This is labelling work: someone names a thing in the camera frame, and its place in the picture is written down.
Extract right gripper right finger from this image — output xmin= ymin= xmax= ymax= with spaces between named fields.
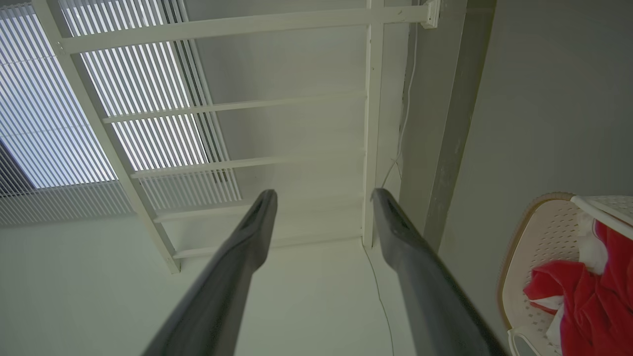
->
xmin=371 ymin=188 xmax=509 ymax=356

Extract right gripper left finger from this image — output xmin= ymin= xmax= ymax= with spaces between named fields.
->
xmin=142 ymin=189 xmax=278 ymax=356

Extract white plastic laundry basket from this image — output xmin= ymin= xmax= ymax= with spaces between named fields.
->
xmin=498 ymin=193 xmax=633 ymax=356

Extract red garment with white stripes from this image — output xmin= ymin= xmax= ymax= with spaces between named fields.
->
xmin=523 ymin=220 xmax=633 ymax=356

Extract white window blinds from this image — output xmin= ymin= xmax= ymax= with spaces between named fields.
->
xmin=0 ymin=0 xmax=243 ymax=228

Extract white wooden railing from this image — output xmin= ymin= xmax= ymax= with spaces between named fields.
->
xmin=32 ymin=0 xmax=441 ymax=275

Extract thin white wall cable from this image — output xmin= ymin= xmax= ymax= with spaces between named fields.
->
xmin=363 ymin=22 xmax=420 ymax=356

